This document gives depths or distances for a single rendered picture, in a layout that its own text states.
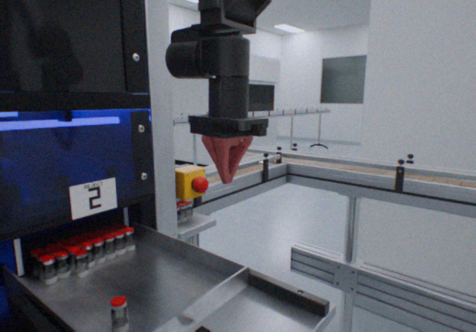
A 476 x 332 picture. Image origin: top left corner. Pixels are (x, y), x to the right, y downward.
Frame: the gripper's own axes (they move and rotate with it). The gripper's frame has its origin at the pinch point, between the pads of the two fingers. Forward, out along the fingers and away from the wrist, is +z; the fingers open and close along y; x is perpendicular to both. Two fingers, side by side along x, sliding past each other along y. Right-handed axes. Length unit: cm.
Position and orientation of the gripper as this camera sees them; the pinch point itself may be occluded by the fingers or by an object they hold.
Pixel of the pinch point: (227, 177)
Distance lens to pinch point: 48.6
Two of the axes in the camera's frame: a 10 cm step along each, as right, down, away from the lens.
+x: -6.3, 1.4, -7.6
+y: -7.7, -1.5, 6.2
